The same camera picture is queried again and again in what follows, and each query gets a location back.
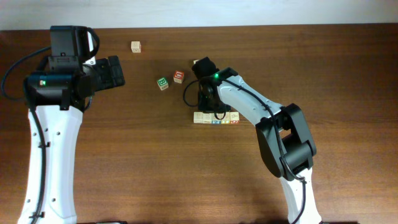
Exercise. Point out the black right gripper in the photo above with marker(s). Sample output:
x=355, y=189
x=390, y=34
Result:
x=203, y=107

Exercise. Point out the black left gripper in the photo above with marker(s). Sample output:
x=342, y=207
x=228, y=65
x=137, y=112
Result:
x=105, y=67

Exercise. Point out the ice cream wooden block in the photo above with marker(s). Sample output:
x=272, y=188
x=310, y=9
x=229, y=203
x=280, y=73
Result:
x=207, y=118

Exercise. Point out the green N wooden block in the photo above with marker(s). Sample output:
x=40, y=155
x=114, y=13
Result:
x=198, y=117

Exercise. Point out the blue K wooden block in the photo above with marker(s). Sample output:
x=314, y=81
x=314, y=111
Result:
x=215, y=120

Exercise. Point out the yellow J wooden block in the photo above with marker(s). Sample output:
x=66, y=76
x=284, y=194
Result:
x=225, y=118

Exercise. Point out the red I wooden block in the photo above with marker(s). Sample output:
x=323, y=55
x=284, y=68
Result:
x=234, y=117

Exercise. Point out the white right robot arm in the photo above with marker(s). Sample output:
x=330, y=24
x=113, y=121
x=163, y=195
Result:
x=285, y=142

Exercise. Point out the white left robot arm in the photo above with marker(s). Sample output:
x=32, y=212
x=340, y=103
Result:
x=57, y=94

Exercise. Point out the red U wooden block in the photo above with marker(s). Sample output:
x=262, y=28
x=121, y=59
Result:
x=179, y=76

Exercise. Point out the plain wooden block far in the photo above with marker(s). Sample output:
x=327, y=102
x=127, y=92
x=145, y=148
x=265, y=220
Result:
x=136, y=47

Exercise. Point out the green B wooden block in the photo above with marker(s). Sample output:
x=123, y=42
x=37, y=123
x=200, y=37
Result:
x=163, y=83

